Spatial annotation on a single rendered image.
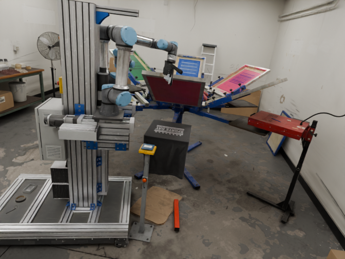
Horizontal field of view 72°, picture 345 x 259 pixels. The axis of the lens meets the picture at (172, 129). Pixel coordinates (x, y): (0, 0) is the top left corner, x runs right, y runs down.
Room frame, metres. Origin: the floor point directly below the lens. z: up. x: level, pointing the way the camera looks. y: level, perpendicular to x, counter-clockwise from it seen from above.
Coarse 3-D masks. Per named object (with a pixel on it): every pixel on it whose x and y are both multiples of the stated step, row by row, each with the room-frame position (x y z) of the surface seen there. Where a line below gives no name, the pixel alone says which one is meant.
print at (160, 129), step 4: (156, 128) 2.31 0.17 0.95; (160, 128) 2.32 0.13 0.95; (164, 128) 2.33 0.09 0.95; (168, 128) 2.35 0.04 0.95; (172, 128) 2.36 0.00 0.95; (176, 128) 2.37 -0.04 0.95; (180, 128) 2.39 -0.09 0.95; (156, 132) 2.21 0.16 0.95; (160, 132) 2.22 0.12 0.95; (164, 132) 2.23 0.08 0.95; (168, 132) 2.25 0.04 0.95; (172, 132) 2.26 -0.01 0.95; (176, 132) 2.27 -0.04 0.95; (180, 132) 2.28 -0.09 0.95
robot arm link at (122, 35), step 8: (112, 32) 1.67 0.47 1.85; (120, 32) 1.62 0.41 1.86; (128, 32) 1.62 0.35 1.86; (120, 40) 1.62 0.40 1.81; (128, 40) 1.62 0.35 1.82; (136, 40) 1.67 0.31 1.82; (120, 48) 1.63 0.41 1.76; (128, 48) 1.64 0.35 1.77; (120, 56) 1.63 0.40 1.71; (128, 56) 1.66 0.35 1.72; (120, 64) 1.63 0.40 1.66; (128, 64) 1.66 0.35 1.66; (120, 72) 1.63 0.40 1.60; (120, 80) 1.62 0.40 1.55; (112, 88) 1.64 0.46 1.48; (120, 88) 1.61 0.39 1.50; (128, 88) 1.65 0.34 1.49; (112, 96) 1.62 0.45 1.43; (120, 96) 1.58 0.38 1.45; (128, 96) 1.63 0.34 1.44; (120, 104) 1.60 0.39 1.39
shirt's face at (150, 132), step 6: (156, 120) 2.56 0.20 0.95; (150, 126) 2.34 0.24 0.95; (156, 126) 2.36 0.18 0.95; (174, 126) 2.43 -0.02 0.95; (180, 126) 2.45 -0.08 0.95; (186, 126) 2.47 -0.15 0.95; (150, 132) 2.19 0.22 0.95; (186, 132) 2.30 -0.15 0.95; (168, 138) 2.09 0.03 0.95; (174, 138) 2.11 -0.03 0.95; (180, 138) 2.13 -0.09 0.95; (186, 138) 2.14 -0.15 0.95
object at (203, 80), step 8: (144, 72) 2.15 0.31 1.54; (152, 72) 2.15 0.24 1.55; (160, 72) 2.15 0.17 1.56; (144, 80) 2.27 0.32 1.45; (184, 80) 2.13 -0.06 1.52; (192, 80) 2.11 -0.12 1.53; (200, 80) 2.11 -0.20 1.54; (200, 88) 2.24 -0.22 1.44; (152, 96) 2.66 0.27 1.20; (200, 96) 2.42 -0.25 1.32; (184, 104) 2.76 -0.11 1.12; (200, 104) 2.66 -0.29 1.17
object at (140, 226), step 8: (144, 152) 1.77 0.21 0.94; (152, 152) 1.76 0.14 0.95; (144, 160) 1.81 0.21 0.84; (144, 168) 1.81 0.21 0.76; (144, 176) 1.81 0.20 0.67; (144, 184) 1.81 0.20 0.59; (144, 192) 1.81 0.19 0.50; (144, 200) 1.81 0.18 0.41; (144, 208) 1.81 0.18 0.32; (144, 216) 1.83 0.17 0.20; (136, 224) 1.91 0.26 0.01; (144, 224) 1.93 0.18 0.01; (136, 232) 1.81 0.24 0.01; (144, 232) 1.82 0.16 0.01; (144, 240) 1.72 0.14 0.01
